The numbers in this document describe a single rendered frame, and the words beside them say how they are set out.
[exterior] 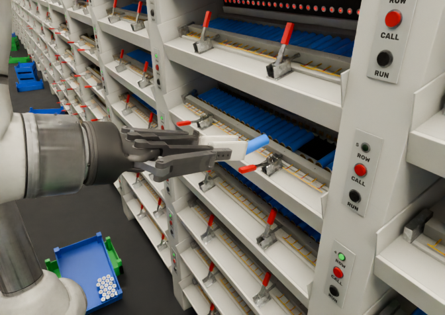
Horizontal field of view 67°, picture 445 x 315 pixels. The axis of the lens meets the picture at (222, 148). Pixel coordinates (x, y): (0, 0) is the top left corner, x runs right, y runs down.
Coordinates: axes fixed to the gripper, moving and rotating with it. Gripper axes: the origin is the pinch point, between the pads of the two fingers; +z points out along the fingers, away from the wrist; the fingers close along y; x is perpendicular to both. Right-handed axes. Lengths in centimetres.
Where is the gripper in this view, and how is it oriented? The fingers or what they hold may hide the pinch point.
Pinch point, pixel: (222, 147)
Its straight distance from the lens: 50.3
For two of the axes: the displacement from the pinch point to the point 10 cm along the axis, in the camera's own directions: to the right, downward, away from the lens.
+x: -2.0, 9.2, 3.2
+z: 8.0, -0.3, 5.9
